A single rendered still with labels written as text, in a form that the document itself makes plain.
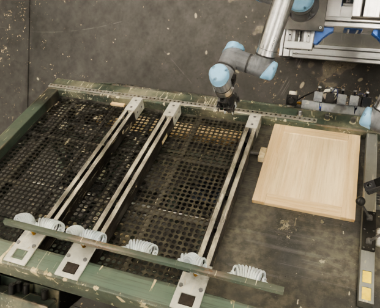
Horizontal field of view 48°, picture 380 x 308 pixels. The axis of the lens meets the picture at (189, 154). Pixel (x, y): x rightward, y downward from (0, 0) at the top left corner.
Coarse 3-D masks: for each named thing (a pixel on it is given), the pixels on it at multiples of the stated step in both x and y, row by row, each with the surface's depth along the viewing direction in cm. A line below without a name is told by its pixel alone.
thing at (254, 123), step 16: (256, 128) 218; (240, 144) 210; (240, 160) 207; (240, 176) 195; (224, 192) 187; (224, 208) 180; (224, 224) 175; (208, 240) 169; (192, 256) 145; (208, 256) 163; (176, 288) 150; (192, 288) 149; (176, 304) 145
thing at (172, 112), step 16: (176, 112) 236; (160, 128) 225; (144, 144) 216; (160, 144) 221; (144, 160) 207; (128, 176) 199; (144, 176) 207; (128, 192) 192; (112, 208) 187; (96, 224) 179; (112, 224) 181; (64, 240) 153; (80, 256) 163; (96, 256) 172; (64, 272) 159; (80, 272) 158
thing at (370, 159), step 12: (372, 144) 207; (372, 156) 201; (372, 168) 196; (372, 204) 180; (360, 228) 176; (360, 240) 169; (360, 252) 164; (372, 252) 163; (360, 264) 159; (372, 264) 159; (360, 276) 156; (372, 276) 155; (360, 288) 152; (372, 288) 152; (360, 300) 149; (372, 300) 148
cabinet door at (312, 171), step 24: (288, 144) 216; (312, 144) 214; (336, 144) 213; (264, 168) 204; (288, 168) 203; (312, 168) 202; (336, 168) 201; (264, 192) 192; (288, 192) 192; (312, 192) 190; (336, 192) 189; (336, 216) 180
